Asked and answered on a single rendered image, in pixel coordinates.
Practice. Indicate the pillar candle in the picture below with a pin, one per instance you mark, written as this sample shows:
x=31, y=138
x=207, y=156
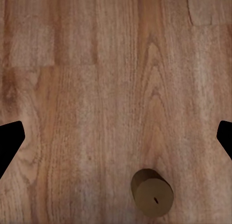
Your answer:
x=152, y=194

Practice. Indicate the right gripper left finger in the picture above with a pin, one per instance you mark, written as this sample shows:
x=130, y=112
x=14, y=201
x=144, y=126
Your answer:
x=12, y=136

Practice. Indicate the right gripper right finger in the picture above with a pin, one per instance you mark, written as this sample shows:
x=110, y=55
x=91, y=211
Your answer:
x=224, y=136

